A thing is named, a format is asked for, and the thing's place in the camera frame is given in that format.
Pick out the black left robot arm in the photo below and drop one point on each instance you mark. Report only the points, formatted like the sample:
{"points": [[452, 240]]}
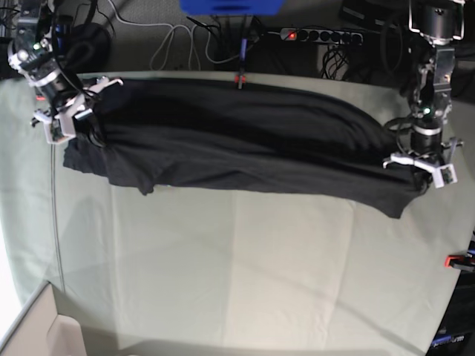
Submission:
{"points": [[435, 26]]}

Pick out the green table cloth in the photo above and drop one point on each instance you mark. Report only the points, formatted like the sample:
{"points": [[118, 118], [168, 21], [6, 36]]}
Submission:
{"points": [[186, 271]]}

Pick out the cardboard box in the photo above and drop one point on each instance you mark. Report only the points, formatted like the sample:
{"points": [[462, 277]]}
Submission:
{"points": [[41, 330]]}

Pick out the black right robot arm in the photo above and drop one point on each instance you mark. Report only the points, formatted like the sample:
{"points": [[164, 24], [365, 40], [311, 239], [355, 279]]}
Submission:
{"points": [[34, 54]]}

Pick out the black t-shirt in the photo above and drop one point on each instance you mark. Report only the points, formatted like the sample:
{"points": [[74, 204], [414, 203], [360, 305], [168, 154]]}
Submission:
{"points": [[198, 134]]}

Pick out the red black side clamp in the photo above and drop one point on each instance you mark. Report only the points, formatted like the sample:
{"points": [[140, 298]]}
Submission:
{"points": [[463, 262]]}

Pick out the white power strip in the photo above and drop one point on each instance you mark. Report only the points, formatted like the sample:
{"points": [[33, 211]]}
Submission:
{"points": [[322, 36]]}

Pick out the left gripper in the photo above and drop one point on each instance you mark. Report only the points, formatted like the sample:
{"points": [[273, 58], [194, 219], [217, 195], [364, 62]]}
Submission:
{"points": [[430, 168]]}

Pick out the blue plastic bin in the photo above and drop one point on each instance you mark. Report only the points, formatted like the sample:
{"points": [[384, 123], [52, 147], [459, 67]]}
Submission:
{"points": [[231, 7]]}

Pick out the red black table clamp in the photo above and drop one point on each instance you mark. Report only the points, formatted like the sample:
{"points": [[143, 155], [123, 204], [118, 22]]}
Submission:
{"points": [[240, 81]]}

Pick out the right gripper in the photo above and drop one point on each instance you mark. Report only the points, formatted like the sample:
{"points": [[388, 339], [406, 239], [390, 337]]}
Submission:
{"points": [[73, 116]]}

